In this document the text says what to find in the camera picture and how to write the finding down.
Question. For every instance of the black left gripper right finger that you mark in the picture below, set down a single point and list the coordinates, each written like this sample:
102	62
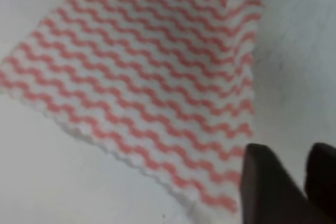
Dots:
320	178

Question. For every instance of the pink white wavy towel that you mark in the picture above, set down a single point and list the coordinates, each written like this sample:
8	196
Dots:
164	84

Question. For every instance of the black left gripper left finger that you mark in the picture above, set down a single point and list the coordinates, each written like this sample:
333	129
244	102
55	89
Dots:
268	193

